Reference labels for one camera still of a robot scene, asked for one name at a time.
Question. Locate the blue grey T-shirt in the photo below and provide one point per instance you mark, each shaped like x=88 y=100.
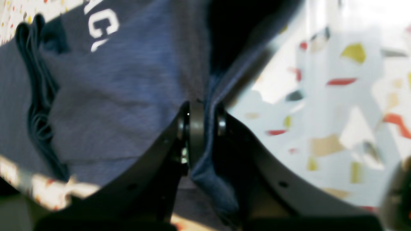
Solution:
x=87 y=93

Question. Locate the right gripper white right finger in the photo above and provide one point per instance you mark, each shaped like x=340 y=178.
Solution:
x=270 y=196

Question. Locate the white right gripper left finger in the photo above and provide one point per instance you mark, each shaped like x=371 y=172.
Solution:
x=142 y=198

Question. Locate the terrazzo pattern tablecloth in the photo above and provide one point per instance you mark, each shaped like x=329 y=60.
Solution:
x=329 y=96

